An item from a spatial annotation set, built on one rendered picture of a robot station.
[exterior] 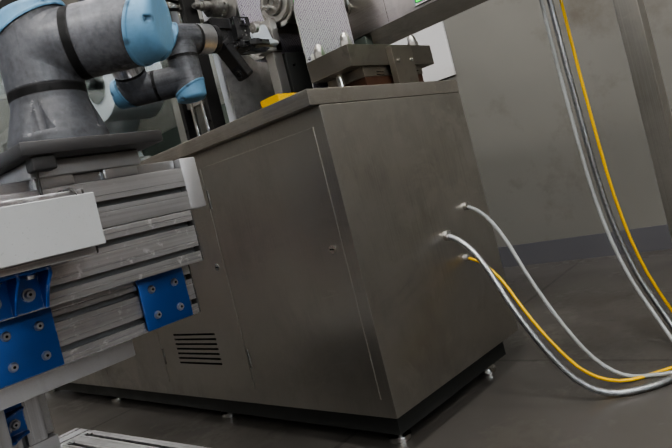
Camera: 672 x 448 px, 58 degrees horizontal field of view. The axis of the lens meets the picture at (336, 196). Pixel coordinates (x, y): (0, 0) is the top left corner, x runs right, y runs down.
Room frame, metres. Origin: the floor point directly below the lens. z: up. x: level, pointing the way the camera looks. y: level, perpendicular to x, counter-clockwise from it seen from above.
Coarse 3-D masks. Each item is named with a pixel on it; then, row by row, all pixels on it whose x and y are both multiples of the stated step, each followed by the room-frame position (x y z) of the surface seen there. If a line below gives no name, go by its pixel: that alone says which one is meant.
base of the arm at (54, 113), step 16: (64, 80) 0.92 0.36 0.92; (16, 96) 0.90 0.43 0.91; (32, 96) 0.90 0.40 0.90; (48, 96) 0.90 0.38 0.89; (64, 96) 0.91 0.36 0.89; (80, 96) 0.94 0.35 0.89; (16, 112) 0.90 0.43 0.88; (32, 112) 0.89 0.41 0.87; (48, 112) 0.89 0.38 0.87; (64, 112) 0.90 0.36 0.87; (80, 112) 0.92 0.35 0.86; (96, 112) 0.97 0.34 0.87; (16, 128) 0.89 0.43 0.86; (32, 128) 0.89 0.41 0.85; (48, 128) 0.89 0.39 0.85; (64, 128) 0.89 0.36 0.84; (80, 128) 0.90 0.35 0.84; (96, 128) 0.93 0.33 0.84
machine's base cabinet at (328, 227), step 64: (320, 128) 1.42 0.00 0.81; (384, 128) 1.57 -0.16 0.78; (448, 128) 1.78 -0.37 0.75; (256, 192) 1.61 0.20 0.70; (320, 192) 1.45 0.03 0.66; (384, 192) 1.52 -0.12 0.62; (448, 192) 1.72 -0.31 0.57; (256, 256) 1.66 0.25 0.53; (320, 256) 1.49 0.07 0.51; (384, 256) 1.48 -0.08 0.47; (448, 256) 1.67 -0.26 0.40; (192, 320) 1.94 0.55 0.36; (256, 320) 1.71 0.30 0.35; (320, 320) 1.53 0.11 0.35; (384, 320) 1.44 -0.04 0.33; (448, 320) 1.62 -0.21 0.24; (512, 320) 1.85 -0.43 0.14; (128, 384) 2.34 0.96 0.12; (192, 384) 2.01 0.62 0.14; (256, 384) 1.76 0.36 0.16; (320, 384) 1.57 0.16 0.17; (384, 384) 1.42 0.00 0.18; (448, 384) 1.63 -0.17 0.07
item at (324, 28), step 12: (300, 12) 1.80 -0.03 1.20; (312, 12) 1.83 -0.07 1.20; (324, 12) 1.87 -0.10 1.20; (300, 24) 1.79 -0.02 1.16; (312, 24) 1.82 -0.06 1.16; (324, 24) 1.86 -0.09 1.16; (336, 24) 1.90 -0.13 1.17; (348, 24) 1.95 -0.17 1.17; (300, 36) 1.78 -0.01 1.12; (312, 36) 1.81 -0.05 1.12; (324, 36) 1.85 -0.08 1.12; (336, 36) 1.89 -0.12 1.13; (312, 48) 1.80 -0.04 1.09; (324, 48) 1.84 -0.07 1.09; (336, 48) 1.88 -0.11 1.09
